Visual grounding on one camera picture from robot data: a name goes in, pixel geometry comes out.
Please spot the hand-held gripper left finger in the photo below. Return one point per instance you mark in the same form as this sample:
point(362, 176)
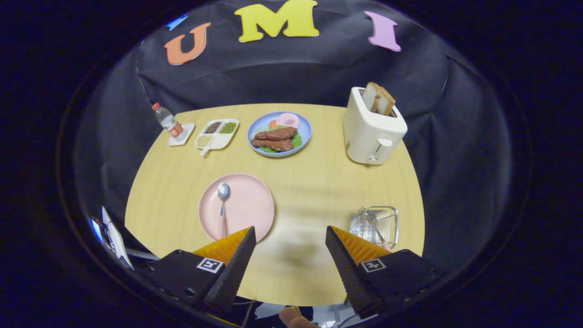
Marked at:
point(237, 269)

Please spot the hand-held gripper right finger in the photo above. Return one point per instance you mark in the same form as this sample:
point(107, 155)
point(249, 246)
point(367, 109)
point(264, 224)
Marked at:
point(348, 273)

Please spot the clear drain basket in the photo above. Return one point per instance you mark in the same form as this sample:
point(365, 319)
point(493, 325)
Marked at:
point(391, 228)

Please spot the pink plate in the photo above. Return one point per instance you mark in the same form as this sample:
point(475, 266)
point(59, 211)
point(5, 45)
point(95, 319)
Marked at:
point(250, 205)

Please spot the white paper sheets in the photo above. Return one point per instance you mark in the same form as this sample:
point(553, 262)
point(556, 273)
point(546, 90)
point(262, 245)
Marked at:
point(117, 241)

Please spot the brown steak piece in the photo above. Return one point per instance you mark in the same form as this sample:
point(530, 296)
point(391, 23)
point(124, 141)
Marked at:
point(275, 134)
point(273, 145)

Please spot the white divided condiment tray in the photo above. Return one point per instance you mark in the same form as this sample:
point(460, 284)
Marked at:
point(218, 139)

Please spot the white toaster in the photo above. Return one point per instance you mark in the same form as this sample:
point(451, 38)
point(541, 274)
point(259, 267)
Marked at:
point(369, 136)

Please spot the green lettuce leaf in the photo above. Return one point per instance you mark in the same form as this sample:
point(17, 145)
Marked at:
point(297, 140)

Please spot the white square coaster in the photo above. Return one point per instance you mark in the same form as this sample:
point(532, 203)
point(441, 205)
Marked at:
point(186, 134)

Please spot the blue plate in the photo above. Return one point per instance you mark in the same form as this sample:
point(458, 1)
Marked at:
point(306, 130)

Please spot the pink ham slice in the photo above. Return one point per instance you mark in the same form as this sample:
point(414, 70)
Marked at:
point(288, 120)

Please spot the clear water bottle red cap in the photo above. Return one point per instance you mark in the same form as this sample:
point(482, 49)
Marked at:
point(168, 122)

